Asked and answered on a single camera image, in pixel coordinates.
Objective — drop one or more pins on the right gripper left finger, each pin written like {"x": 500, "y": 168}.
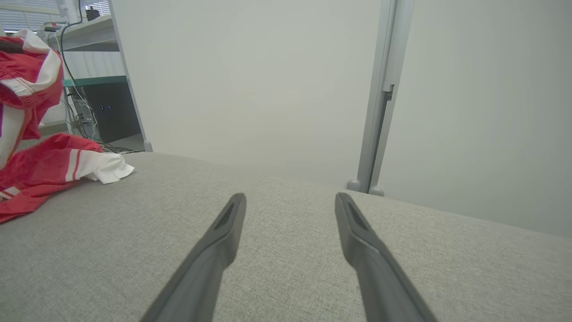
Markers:
{"x": 210, "y": 259}

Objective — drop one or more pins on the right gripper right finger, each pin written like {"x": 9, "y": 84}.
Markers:
{"x": 375, "y": 277}

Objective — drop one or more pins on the red white striped garment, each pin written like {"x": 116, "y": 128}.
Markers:
{"x": 40, "y": 170}
{"x": 27, "y": 85}

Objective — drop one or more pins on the black computer tower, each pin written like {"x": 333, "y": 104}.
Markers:
{"x": 111, "y": 112}

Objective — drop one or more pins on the white desk with green edge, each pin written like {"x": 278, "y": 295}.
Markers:
{"x": 89, "y": 36}

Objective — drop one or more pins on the small black device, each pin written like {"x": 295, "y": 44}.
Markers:
{"x": 92, "y": 13}

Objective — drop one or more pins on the white window blinds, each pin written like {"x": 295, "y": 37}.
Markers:
{"x": 27, "y": 18}

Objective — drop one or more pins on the grey metal partition post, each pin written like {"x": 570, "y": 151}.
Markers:
{"x": 384, "y": 67}

